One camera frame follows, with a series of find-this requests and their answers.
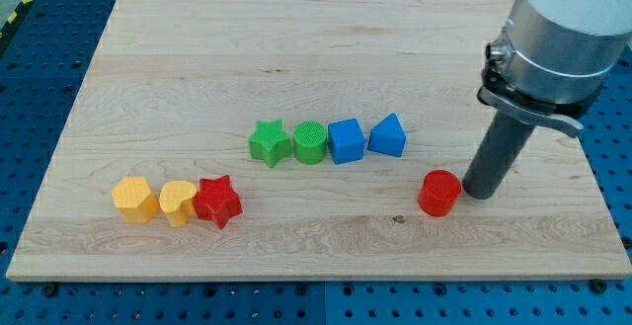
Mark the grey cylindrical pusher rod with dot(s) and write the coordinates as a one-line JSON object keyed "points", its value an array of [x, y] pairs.
{"points": [[495, 155]]}

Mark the red cylinder block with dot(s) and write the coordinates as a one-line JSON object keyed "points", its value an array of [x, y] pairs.
{"points": [[439, 192]]}

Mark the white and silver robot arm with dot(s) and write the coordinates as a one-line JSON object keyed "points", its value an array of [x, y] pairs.
{"points": [[545, 68]]}

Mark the green star block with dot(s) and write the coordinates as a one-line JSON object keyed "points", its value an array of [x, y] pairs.
{"points": [[269, 142]]}

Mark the red star block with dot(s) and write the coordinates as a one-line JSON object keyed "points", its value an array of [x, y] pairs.
{"points": [[217, 201]]}

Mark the blue triangle block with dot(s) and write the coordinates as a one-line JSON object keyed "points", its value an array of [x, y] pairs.
{"points": [[388, 137]]}

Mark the blue cube block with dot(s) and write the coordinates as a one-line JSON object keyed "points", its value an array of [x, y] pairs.
{"points": [[346, 141]]}

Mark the light wooden board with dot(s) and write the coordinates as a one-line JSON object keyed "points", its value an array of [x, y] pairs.
{"points": [[173, 92]]}

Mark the green cylinder block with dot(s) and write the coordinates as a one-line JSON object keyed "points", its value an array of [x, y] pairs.
{"points": [[310, 142]]}

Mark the yellow heart block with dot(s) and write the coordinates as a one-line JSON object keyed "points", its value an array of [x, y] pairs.
{"points": [[176, 201]]}

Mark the yellow hexagon block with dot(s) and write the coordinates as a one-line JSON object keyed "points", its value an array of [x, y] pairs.
{"points": [[133, 198]]}

